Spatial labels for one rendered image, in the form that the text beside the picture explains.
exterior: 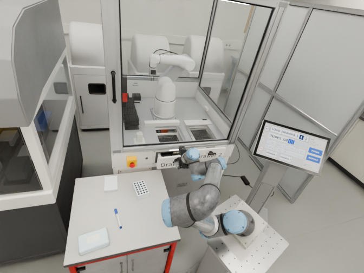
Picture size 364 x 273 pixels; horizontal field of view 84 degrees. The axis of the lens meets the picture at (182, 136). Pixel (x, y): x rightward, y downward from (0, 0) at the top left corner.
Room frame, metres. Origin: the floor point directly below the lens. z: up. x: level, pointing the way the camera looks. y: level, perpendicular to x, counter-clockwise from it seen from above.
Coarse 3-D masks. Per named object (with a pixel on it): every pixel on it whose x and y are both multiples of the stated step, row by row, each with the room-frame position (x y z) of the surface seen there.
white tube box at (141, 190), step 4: (140, 180) 0.98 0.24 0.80; (132, 184) 0.95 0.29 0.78; (136, 184) 0.94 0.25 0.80; (140, 184) 0.96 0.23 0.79; (144, 184) 0.96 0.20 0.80; (136, 188) 0.91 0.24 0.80; (140, 188) 0.92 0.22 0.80; (144, 188) 0.92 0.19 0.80; (136, 192) 0.88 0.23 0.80; (140, 192) 0.88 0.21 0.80; (144, 192) 0.89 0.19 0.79; (148, 192) 0.89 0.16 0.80; (136, 196) 0.86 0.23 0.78; (140, 196) 0.86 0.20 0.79; (144, 196) 0.88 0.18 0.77
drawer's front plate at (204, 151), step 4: (204, 148) 1.33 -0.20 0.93; (208, 148) 1.34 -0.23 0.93; (212, 148) 1.35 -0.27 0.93; (216, 148) 1.36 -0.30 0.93; (220, 148) 1.37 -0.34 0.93; (224, 148) 1.39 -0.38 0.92; (200, 152) 1.30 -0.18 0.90; (204, 152) 1.32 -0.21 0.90; (208, 152) 1.33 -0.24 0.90; (216, 152) 1.36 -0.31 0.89; (220, 152) 1.38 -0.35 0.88; (224, 152) 1.39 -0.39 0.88; (200, 156) 1.31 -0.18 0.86; (212, 156) 1.35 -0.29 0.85; (216, 156) 1.37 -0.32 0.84; (220, 156) 1.38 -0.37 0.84
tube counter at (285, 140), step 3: (285, 138) 1.41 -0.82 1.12; (288, 138) 1.41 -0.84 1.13; (282, 141) 1.39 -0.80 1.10; (285, 141) 1.39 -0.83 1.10; (288, 141) 1.39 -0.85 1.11; (291, 141) 1.39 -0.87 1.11; (294, 141) 1.39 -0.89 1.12; (297, 141) 1.39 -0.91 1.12; (300, 141) 1.39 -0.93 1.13; (291, 144) 1.37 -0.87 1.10; (294, 144) 1.37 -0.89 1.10; (297, 144) 1.37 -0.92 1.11; (300, 144) 1.37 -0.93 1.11; (303, 144) 1.37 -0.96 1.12; (306, 144) 1.37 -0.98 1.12; (303, 147) 1.35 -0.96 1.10; (306, 147) 1.35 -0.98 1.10
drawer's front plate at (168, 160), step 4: (168, 156) 1.15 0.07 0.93; (172, 156) 1.16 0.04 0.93; (176, 156) 1.17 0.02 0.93; (180, 156) 1.18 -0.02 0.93; (160, 160) 1.11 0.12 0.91; (164, 160) 1.13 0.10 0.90; (168, 160) 1.14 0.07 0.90; (172, 160) 1.15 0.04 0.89; (160, 164) 1.12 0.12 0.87; (168, 164) 1.14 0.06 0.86; (172, 164) 1.15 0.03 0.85; (160, 168) 1.12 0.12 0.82
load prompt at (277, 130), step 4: (272, 128) 1.46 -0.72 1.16; (276, 128) 1.46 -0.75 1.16; (280, 128) 1.46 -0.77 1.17; (276, 132) 1.44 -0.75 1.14; (280, 132) 1.44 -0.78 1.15; (284, 132) 1.44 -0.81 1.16; (288, 132) 1.44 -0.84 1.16; (292, 132) 1.44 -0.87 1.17; (288, 136) 1.41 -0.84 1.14; (292, 136) 1.41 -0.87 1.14; (296, 136) 1.41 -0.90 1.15; (300, 136) 1.41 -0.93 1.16; (304, 136) 1.41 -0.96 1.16; (308, 136) 1.41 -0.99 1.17; (304, 140) 1.39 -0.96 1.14; (308, 140) 1.39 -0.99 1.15
